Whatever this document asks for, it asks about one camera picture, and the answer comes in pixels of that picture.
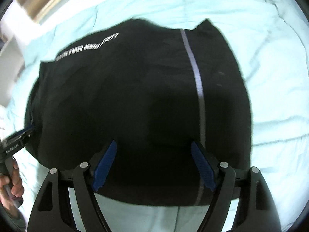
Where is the black jacket with white lettering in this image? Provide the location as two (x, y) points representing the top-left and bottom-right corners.
(25, 19), (251, 206)

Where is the grey sleeve forearm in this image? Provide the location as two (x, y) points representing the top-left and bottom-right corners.
(8, 210), (27, 232)

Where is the person's left hand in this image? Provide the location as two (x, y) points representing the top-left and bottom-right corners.
(1, 157), (24, 216)

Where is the white bed sheet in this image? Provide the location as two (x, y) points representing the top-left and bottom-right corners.
(0, 0), (102, 107)

